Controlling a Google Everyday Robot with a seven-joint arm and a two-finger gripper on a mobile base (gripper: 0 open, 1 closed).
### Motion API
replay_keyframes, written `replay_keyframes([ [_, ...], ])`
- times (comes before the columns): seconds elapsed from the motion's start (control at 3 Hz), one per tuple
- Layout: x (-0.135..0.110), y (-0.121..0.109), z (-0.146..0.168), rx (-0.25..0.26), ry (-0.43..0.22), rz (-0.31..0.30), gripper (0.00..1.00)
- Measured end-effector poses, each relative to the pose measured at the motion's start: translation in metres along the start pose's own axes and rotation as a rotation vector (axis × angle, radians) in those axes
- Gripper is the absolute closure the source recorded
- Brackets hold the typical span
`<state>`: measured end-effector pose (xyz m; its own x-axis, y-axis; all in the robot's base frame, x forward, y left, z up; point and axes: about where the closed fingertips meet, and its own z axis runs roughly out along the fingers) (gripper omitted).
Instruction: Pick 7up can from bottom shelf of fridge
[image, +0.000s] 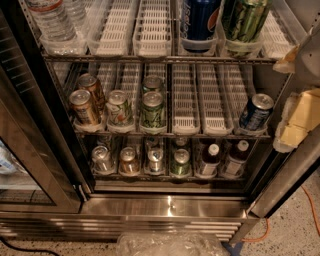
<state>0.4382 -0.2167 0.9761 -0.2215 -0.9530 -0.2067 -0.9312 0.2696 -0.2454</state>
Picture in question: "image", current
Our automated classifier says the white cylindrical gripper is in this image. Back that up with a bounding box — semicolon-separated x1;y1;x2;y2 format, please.
273;25;320;153

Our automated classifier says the silver 7up can bottom shelf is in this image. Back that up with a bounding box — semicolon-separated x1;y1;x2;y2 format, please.
91;146;113;173

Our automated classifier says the blue can middle shelf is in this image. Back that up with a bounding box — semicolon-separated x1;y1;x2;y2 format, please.
239;93;274;131

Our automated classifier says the steel fridge door right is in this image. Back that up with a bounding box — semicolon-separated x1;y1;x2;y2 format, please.
251;126;320;218

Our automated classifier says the green can top shelf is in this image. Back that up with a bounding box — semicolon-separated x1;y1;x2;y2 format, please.
221;0;273;58

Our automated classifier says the blue pepsi can top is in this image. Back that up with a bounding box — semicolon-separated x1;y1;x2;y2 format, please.
180;0;221;53

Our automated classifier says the green can bottom shelf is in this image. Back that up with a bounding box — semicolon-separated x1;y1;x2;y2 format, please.
171;149;190;176

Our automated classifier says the green can middle rear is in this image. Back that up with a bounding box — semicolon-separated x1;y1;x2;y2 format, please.
142;75;163;93

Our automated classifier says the green can middle front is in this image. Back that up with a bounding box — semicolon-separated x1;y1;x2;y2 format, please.
142;91;165;128

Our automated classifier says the slim silver can bottom shelf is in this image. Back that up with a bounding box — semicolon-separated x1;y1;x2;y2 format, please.
148;148;163;172

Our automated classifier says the white green can middle shelf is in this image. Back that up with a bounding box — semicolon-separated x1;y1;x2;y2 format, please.
106;90;133;127

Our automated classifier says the brown can bottom shelf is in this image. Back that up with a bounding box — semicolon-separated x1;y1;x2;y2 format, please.
120;147;139;176

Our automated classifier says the gold brown can rear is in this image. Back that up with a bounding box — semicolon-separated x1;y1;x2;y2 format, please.
77;73;105;114

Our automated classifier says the gold brown can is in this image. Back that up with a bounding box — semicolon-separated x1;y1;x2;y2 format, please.
69;89;100;125
77;73;105;114

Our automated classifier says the gold brown can front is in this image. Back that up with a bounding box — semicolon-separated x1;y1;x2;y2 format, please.
69;89;100;125

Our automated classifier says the glass fridge door left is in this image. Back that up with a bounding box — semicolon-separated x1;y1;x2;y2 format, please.
0;14;80;213

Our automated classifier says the dark juice bottle right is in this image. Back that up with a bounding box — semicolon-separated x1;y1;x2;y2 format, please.
222;140;249;179

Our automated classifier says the dark juice bottle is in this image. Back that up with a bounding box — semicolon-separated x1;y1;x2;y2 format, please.
222;140;249;179
200;143;220;176

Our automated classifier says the dark juice bottle left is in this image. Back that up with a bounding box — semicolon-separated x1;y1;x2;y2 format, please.
200;143;220;176

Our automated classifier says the clear plastic bag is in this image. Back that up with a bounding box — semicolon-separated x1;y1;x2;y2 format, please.
116;232;230;256

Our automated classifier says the clear water bottle top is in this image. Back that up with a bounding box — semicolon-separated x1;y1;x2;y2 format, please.
25;0;76;42

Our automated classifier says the orange cable on floor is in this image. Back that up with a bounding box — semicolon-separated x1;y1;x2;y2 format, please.
241;185;320;243

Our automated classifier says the black cable on floor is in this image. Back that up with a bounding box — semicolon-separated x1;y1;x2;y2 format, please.
0;236;61;256

